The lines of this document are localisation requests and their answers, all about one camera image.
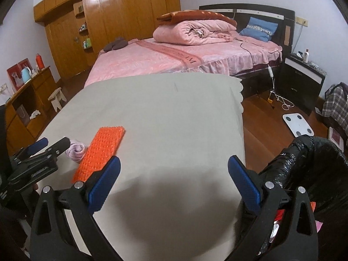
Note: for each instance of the large blue pillow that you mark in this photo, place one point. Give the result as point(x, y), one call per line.
point(258, 30)

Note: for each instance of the white blanket controller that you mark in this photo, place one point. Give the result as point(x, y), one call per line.
point(270, 71)

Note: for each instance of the pink sock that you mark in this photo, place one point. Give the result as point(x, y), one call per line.
point(77, 152)

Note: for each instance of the wall socket strip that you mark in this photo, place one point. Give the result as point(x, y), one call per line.
point(301, 21)

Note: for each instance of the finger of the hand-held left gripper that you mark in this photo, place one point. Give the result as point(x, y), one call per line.
point(38, 144)
point(58, 147)

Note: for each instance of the beige scalloped tablecloth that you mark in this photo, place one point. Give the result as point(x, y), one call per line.
point(163, 114)

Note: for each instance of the wooden sideboard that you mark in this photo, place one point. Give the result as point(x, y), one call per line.
point(40, 87)

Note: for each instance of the white stool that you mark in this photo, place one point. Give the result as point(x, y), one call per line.
point(56, 98)

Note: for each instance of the dark clothing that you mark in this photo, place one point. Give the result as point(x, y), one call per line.
point(117, 44)

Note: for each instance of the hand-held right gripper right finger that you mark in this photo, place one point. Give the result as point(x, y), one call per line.
point(244, 185)

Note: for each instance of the brown folded blanket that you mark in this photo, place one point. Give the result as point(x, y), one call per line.
point(195, 15)

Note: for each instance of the wooden wardrobe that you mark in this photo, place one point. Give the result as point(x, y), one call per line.
point(122, 13)

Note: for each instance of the small orange item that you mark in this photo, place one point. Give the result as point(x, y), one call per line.
point(313, 206)

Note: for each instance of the orange spiked pad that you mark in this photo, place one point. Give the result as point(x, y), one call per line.
point(103, 146)

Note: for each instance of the red thermos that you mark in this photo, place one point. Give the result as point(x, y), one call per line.
point(40, 61)

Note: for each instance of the white framed picture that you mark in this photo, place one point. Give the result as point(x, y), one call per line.
point(335, 138)

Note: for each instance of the plaid clothing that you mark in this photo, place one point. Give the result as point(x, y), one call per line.
point(337, 106)

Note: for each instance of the bed with pink sheet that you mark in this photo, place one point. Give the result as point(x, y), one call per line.
point(152, 62)

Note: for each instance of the white bathroom scale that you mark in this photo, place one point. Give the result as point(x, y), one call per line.
point(297, 125)

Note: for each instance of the white bottle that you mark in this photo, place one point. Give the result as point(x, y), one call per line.
point(307, 56)

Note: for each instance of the white cloth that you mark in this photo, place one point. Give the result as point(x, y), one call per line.
point(34, 114)

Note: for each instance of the black nightstand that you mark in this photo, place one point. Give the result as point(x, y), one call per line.
point(301, 84)

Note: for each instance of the folded pink quilt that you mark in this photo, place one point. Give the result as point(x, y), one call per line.
point(190, 31)

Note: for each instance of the black trash bin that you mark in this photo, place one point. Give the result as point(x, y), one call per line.
point(320, 155)

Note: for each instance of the light blue kettle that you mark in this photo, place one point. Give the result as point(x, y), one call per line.
point(26, 75)

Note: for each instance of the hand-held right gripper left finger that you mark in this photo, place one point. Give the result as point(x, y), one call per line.
point(104, 185)

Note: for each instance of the red photo frame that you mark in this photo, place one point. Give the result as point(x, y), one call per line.
point(15, 77)

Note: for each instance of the person's left forearm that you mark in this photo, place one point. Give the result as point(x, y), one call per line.
point(13, 231)

